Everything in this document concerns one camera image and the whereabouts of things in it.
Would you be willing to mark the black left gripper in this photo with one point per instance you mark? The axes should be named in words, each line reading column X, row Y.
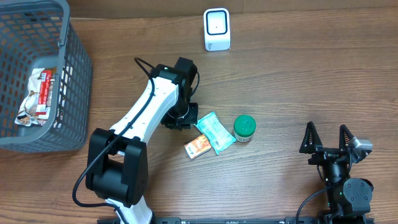
column 179, row 124

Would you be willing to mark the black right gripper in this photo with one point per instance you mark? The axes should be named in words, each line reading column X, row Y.
column 328, row 152

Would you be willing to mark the teal snack packet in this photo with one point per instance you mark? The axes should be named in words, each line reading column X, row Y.
column 219, row 138

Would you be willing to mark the orange juice carton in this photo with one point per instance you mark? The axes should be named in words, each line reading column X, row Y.
column 197, row 147

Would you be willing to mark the green lid jar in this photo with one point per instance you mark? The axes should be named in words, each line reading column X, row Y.
column 244, row 128

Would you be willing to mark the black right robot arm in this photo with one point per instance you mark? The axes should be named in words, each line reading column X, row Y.
column 348, row 198

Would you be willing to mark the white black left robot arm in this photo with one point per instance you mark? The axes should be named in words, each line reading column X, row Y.
column 117, row 165

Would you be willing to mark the red white snack packet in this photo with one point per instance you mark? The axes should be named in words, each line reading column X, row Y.
column 36, row 106

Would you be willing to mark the grey plastic mesh basket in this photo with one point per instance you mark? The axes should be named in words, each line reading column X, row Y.
column 38, row 34

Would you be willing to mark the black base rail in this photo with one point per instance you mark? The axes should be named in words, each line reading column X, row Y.
column 286, row 220

